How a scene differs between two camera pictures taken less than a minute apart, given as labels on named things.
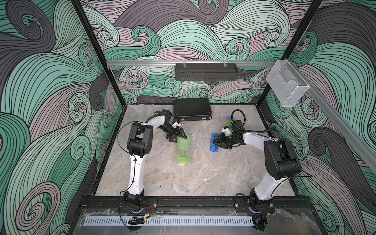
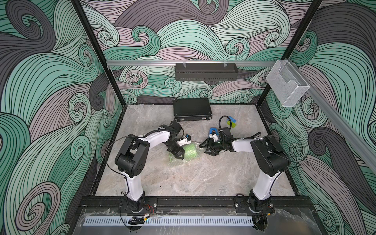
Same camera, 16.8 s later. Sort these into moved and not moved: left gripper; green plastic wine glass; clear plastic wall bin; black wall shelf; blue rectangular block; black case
Moved: green plastic wine glass; left gripper; blue rectangular block
Not moved: black case; black wall shelf; clear plastic wall bin
